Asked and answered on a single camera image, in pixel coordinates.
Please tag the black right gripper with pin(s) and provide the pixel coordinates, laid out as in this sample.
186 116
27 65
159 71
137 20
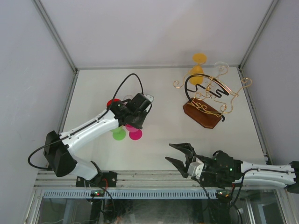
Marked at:
180 166

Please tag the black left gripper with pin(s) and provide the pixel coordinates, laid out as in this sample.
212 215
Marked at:
138 124

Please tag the pink wine glass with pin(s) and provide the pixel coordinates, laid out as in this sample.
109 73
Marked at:
134 133

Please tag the green wine glass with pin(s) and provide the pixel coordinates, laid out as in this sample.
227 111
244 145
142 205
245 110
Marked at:
118 133

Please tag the clear wine glass front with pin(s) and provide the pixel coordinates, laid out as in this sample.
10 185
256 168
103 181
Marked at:
127 97

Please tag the clear wine glass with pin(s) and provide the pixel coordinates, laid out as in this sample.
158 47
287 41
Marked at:
222 68
127 97

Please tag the red wine glass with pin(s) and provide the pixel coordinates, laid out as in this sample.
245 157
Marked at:
111 101

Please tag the clear wine glass back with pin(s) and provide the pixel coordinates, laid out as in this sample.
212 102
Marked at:
222 68

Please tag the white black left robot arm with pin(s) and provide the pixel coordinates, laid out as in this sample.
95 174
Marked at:
60 148

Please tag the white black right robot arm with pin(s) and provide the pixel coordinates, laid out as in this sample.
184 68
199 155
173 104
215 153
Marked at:
222 170

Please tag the brown wooden rack base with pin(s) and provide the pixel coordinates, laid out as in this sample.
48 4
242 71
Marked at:
205 120

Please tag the yellow wine glass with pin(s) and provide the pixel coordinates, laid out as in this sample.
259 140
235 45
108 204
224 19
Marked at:
199 59

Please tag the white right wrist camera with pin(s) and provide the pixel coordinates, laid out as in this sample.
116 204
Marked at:
195 169

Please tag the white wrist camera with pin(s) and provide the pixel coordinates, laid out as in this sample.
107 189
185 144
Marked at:
149 97
195 169

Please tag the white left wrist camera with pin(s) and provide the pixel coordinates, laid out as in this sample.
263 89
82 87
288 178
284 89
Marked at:
149 97

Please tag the gold wire glass rack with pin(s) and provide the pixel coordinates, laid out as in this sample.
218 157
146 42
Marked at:
211 88

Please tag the blue slotted cable duct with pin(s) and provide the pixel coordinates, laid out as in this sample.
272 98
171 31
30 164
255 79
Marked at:
130 194

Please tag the aluminium mounting rail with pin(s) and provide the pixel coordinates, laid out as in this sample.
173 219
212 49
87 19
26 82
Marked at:
123 180

